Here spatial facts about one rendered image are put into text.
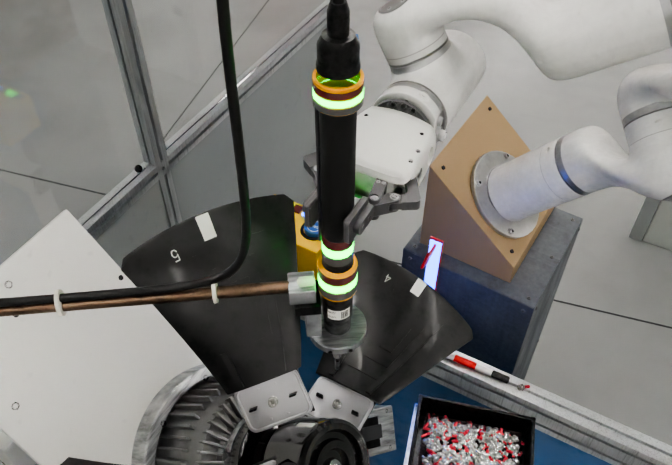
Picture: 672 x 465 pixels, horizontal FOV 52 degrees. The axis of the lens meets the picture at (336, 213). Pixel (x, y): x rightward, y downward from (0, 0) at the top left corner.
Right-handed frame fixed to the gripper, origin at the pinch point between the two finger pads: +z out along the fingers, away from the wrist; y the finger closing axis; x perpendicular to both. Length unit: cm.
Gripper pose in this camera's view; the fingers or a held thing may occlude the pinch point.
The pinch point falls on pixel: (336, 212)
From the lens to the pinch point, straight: 69.7
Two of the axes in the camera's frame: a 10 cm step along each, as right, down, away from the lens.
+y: -8.7, -3.5, 3.4
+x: 0.0, -7.0, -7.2
